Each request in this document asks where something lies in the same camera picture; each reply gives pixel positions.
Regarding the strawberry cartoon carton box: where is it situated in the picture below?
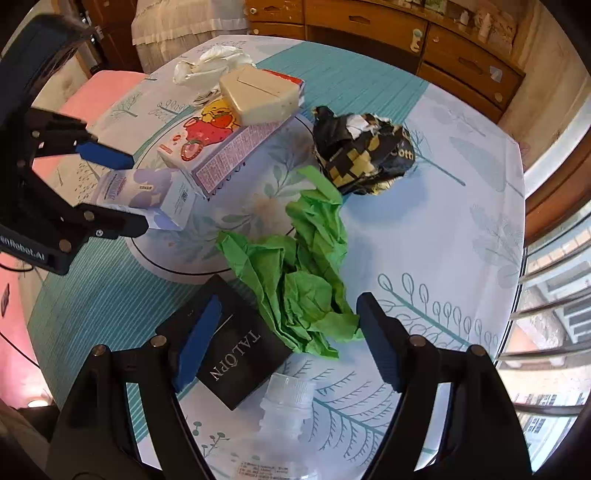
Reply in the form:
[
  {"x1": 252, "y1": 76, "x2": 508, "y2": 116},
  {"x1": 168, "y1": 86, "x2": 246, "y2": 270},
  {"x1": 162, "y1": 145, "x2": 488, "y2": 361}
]
[{"x1": 156, "y1": 94, "x2": 304, "y2": 198}]

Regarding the teal and white tablecloth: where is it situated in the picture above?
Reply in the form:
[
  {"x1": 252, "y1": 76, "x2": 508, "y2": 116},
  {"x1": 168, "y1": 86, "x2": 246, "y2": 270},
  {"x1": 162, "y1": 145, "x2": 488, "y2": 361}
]
[{"x1": 28, "y1": 36, "x2": 525, "y2": 479}]

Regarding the white crumpled plastic bag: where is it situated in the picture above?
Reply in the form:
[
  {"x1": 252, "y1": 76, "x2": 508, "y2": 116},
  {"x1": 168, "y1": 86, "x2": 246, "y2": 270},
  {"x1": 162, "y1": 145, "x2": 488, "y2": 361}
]
[{"x1": 172, "y1": 45, "x2": 256, "y2": 105}]

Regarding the metal window grille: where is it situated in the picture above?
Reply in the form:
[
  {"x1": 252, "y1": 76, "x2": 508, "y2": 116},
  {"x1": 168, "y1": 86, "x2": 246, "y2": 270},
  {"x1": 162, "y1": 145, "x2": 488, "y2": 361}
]
[{"x1": 497, "y1": 213, "x2": 590, "y2": 470}]

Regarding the clear plastic bottle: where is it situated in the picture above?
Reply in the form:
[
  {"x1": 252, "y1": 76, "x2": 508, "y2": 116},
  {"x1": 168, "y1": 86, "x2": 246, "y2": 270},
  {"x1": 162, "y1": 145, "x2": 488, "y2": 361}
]
[{"x1": 230, "y1": 373, "x2": 322, "y2": 480}]

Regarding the white purple small box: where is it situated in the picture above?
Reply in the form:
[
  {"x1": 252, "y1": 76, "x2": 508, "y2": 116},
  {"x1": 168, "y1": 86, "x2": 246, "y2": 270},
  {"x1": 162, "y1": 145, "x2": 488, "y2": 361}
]
[{"x1": 91, "y1": 168, "x2": 197, "y2": 231}]

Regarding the white lace cover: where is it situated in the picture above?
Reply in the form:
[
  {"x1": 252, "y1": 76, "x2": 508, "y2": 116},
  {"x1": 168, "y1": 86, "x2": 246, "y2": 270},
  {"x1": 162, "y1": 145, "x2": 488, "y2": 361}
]
[{"x1": 131, "y1": 0, "x2": 247, "y2": 73}]

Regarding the wooden dresser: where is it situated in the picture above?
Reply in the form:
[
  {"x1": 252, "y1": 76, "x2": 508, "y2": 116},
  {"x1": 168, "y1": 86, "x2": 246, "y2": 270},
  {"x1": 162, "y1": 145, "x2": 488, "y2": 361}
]
[{"x1": 245, "y1": 0, "x2": 525, "y2": 122}]

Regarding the black Talon box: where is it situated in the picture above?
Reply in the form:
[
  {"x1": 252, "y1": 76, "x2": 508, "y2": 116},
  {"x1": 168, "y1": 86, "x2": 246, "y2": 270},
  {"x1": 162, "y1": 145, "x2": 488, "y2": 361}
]
[{"x1": 155, "y1": 275, "x2": 291, "y2": 410}]

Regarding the green paper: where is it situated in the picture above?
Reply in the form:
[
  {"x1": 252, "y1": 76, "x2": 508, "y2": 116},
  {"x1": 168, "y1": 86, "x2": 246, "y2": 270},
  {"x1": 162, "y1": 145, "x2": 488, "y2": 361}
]
[{"x1": 216, "y1": 166, "x2": 363, "y2": 359}]

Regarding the black gold crumpled wrapper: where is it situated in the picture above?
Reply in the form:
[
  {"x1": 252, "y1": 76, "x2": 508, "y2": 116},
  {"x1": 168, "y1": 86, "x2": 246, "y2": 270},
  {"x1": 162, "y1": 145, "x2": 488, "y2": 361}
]
[{"x1": 312, "y1": 106, "x2": 417, "y2": 195}]

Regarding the pink bed cover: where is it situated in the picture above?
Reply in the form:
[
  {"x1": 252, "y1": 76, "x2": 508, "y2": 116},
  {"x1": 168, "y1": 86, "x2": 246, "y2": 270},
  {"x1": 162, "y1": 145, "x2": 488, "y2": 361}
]
[{"x1": 0, "y1": 69, "x2": 150, "y2": 409}]

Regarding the beige plastic box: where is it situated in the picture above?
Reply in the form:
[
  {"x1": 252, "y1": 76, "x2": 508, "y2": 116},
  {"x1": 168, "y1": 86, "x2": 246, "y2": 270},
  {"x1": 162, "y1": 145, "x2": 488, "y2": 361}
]
[{"x1": 219, "y1": 64, "x2": 304, "y2": 126}]

